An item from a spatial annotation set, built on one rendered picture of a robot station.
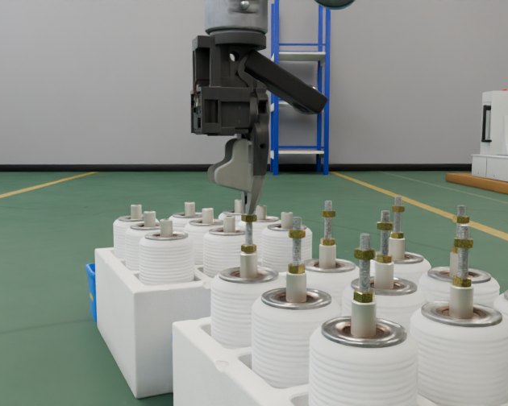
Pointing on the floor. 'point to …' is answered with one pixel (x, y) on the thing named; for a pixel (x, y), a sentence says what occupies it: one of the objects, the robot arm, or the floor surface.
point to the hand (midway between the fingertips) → (254, 203)
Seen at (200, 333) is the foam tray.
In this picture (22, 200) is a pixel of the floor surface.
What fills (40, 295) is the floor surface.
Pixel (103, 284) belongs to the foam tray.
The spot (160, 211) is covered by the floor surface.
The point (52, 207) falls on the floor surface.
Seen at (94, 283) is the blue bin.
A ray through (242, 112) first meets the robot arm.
